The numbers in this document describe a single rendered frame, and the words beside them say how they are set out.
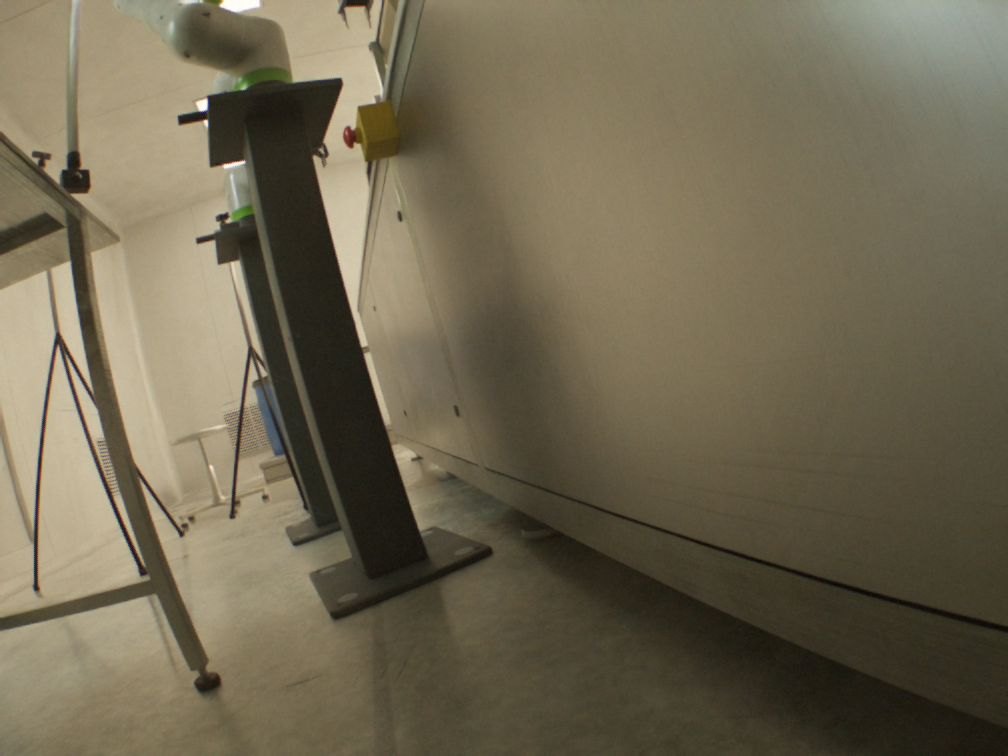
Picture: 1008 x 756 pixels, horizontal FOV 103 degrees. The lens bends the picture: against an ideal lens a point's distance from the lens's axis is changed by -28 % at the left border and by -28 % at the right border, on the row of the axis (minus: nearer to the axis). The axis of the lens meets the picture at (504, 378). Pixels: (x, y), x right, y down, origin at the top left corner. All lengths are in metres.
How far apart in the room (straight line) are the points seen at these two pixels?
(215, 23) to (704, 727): 1.25
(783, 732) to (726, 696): 0.07
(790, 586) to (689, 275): 0.18
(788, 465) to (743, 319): 0.08
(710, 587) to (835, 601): 0.12
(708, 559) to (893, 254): 0.24
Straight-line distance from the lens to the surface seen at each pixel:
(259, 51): 1.23
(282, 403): 1.67
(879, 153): 0.22
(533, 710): 0.54
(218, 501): 3.15
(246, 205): 1.81
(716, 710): 0.47
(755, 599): 0.36
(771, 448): 0.30
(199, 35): 1.17
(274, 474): 4.12
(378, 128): 0.93
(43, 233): 0.90
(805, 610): 0.33
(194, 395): 5.28
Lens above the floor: 0.30
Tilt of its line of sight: 1 degrees down
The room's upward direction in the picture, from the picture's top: 17 degrees counter-clockwise
